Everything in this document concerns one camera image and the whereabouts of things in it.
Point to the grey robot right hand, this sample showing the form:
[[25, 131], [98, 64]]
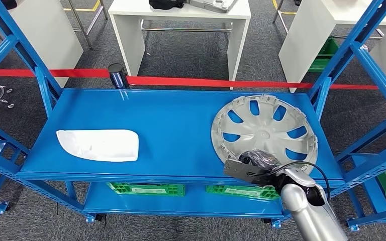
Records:
[[259, 158]]

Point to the grey plastic wheel cover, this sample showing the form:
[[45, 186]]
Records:
[[266, 133]]

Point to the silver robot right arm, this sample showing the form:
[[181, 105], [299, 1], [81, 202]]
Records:
[[303, 206]]

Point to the red barrier belt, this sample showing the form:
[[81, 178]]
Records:
[[196, 81]]

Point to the white table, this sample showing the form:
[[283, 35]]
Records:
[[306, 40], [129, 40], [53, 40]]

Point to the white plastic mirror cover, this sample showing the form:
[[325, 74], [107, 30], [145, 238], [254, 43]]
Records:
[[99, 146]]

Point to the grey flat device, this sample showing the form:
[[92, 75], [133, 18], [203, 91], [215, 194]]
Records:
[[213, 4]]

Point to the black bag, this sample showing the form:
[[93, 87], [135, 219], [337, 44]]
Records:
[[166, 3]]

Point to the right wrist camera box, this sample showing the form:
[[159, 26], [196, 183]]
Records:
[[243, 171]]

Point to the black barrier post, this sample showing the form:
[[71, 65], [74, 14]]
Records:
[[117, 78]]

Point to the steel table leg frame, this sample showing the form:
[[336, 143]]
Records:
[[81, 26]]

